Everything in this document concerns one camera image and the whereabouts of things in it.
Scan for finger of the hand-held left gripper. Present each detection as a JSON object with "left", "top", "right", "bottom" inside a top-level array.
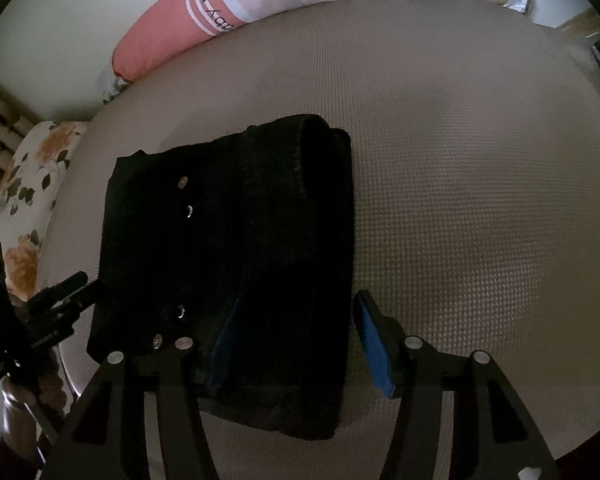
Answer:
[
  {"left": 26, "top": 270, "right": 90, "bottom": 311},
  {"left": 55, "top": 282, "right": 102, "bottom": 322}
]

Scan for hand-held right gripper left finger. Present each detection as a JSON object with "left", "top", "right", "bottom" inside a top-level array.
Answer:
[{"left": 40, "top": 296, "right": 243, "bottom": 480}]

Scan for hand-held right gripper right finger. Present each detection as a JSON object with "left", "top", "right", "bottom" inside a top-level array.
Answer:
[{"left": 352, "top": 290, "right": 562, "bottom": 480}]

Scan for black pants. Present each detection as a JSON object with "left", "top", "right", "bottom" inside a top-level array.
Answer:
[{"left": 86, "top": 115, "right": 356, "bottom": 442}]

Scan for floral pillow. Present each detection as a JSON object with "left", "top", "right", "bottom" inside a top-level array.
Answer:
[{"left": 0, "top": 121, "right": 89, "bottom": 302}]

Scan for beige bed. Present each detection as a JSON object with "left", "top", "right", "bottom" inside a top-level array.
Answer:
[{"left": 40, "top": 0, "right": 600, "bottom": 480}]

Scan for pink plaid bolster pillow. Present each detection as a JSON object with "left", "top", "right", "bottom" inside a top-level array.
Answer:
[{"left": 98, "top": 0, "right": 531, "bottom": 106}]

